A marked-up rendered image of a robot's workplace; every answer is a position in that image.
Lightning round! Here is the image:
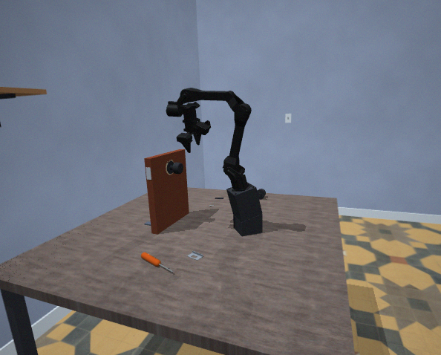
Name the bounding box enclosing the orange-handled screwdriver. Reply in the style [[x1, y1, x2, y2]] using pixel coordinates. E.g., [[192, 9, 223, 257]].
[[141, 253, 173, 273]]

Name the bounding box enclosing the brown wooden door slab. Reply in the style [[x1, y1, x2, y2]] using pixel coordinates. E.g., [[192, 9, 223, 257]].
[[144, 149, 189, 235]]

